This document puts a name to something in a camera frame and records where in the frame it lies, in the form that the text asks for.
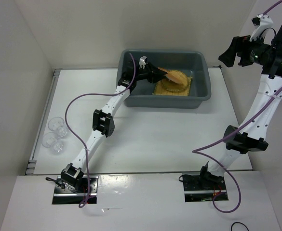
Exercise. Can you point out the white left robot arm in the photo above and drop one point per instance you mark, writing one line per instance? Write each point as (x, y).
(103, 124)

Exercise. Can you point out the orange round woven tray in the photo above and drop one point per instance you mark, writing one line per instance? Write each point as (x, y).
(175, 76)

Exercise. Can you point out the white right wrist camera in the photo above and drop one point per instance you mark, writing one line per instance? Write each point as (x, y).
(261, 23)

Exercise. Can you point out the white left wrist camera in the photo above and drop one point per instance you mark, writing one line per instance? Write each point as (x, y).
(143, 62)

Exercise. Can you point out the grey plastic bin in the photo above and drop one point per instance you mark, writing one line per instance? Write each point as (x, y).
(191, 63)

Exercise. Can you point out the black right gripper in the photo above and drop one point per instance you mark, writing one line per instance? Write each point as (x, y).
(241, 44)

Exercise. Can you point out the square bamboo mat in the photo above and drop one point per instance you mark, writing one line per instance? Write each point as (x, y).
(160, 90)

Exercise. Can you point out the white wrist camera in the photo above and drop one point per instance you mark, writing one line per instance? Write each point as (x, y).
(143, 62)
(261, 23)

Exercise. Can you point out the clear glass cup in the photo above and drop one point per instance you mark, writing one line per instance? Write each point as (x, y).
(57, 125)
(53, 142)

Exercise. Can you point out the green-rimmed round bamboo tray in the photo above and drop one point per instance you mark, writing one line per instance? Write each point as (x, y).
(171, 86)

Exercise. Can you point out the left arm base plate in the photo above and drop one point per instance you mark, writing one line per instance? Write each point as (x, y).
(63, 195)

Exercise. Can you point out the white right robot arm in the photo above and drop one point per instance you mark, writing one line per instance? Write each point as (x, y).
(250, 136)

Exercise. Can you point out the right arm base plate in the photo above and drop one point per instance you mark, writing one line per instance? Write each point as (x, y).
(197, 191)

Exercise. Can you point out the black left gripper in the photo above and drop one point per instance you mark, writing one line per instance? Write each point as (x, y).
(154, 74)

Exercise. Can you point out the aluminium table edge rail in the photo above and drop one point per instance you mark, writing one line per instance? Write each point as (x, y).
(42, 125)

